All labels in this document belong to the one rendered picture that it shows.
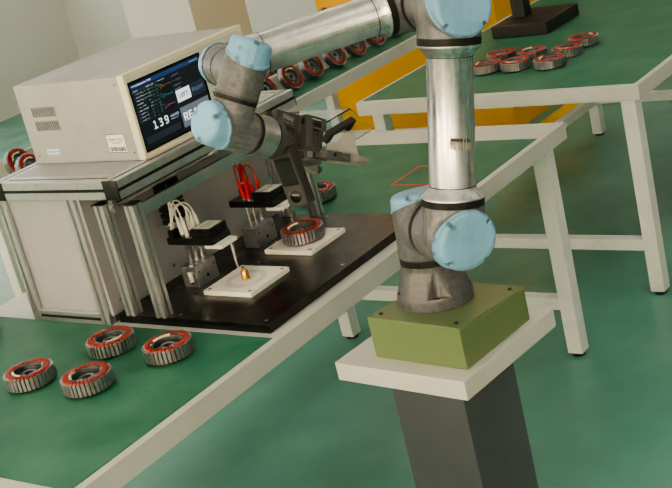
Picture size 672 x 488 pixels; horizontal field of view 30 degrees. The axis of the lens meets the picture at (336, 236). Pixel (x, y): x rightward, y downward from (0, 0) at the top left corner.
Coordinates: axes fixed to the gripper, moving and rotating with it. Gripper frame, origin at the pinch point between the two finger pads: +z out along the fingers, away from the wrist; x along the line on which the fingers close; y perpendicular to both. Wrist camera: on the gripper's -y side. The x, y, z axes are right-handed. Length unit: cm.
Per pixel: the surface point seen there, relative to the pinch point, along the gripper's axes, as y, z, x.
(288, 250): -4, 50, 62
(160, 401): -43, -6, 44
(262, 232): 2, 53, 74
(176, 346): -31, 6, 52
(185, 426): -48, -6, 36
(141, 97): 27, 7, 68
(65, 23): 299, 443, 715
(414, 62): 148, 337, 249
